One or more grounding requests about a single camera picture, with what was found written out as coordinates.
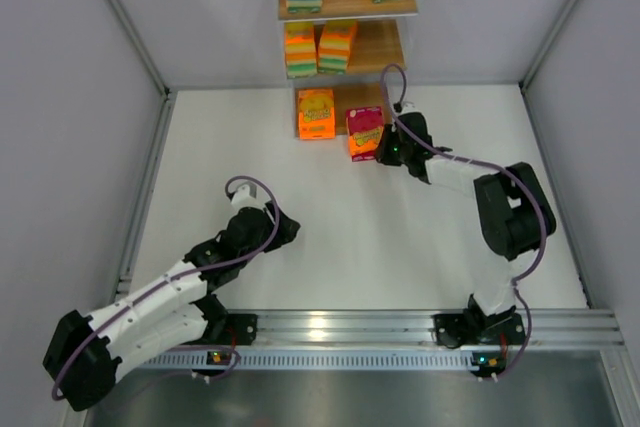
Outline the white wire wooden shelf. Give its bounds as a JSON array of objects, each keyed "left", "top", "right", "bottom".
[{"left": 276, "top": 0, "right": 420, "bottom": 135}]

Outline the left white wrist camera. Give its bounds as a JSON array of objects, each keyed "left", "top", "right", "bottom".
[{"left": 228, "top": 182, "right": 262, "bottom": 212}]

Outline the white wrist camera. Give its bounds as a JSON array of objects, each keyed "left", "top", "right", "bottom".
[
  {"left": 228, "top": 182, "right": 262, "bottom": 212},
  {"left": 393, "top": 101, "right": 418, "bottom": 116}
]

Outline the orange scrub box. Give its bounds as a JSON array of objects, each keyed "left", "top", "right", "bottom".
[{"left": 296, "top": 89, "right": 336, "bottom": 140}]

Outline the pink orange sponge box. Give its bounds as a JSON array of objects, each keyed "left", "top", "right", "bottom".
[{"left": 346, "top": 106, "right": 385, "bottom": 162}]

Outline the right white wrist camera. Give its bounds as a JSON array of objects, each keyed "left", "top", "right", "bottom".
[{"left": 393, "top": 101, "right": 418, "bottom": 116}]

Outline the orange green sponge pack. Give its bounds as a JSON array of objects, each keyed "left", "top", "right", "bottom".
[{"left": 317, "top": 19, "right": 358, "bottom": 74}]

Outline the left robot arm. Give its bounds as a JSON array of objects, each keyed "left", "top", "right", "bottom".
[{"left": 43, "top": 202, "right": 300, "bottom": 412}]

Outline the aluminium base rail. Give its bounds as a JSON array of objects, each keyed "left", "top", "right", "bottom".
[{"left": 140, "top": 309, "right": 624, "bottom": 372}]

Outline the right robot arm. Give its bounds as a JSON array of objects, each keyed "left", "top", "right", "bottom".
[{"left": 375, "top": 111, "right": 556, "bottom": 349}]

